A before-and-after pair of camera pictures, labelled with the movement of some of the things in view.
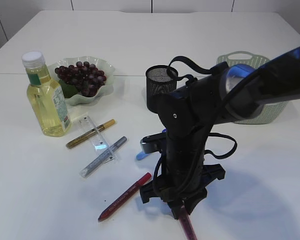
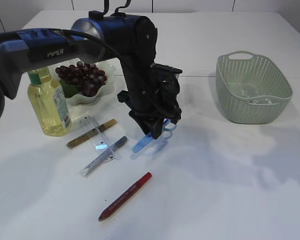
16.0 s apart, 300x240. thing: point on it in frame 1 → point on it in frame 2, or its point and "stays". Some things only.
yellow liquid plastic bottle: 46,100 stays
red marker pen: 134,188 stays
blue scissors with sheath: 141,154 → 168,126
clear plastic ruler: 101,147 stays
